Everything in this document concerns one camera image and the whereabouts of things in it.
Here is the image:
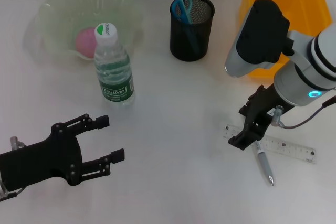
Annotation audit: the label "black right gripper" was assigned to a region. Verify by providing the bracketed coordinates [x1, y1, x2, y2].
[227, 84, 292, 152]

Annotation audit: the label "black mesh pen holder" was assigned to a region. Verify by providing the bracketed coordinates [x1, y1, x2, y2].
[169, 0, 215, 62]

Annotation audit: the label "left gripper cable with plug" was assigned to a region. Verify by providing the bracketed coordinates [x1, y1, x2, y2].
[0, 136, 28, 202]

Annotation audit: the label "blue and teal scissors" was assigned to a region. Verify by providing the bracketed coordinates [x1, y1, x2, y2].
[171, 0, 203, 55]

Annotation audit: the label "pink peach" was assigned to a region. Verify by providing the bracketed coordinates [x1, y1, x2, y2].
[75, 28, 97, 58]

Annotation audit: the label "clear green-label water bottle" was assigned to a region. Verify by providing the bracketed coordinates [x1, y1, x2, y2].
[93, 23, 137, 108]

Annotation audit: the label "clear plastic ruler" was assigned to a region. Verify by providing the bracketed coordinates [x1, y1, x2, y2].
[223, 124, 318, 165]

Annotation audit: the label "gripper cable with plug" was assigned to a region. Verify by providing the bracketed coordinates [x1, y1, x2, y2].
[0, 136, 28, 202]
[270, 97, 336, 130]

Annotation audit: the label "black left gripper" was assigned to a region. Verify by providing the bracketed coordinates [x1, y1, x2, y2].
[0, 113, 125, 192]

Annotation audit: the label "right gripper cable with plug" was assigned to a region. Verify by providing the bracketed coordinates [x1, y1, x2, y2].
[270, 97, 336, 130]

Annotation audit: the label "clear grey ballpoint pen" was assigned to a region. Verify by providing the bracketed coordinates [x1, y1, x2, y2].
[251, 140, 275, 186]

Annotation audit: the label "green glass fruit bowl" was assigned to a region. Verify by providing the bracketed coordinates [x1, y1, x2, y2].
[34, 0, 144, 63]

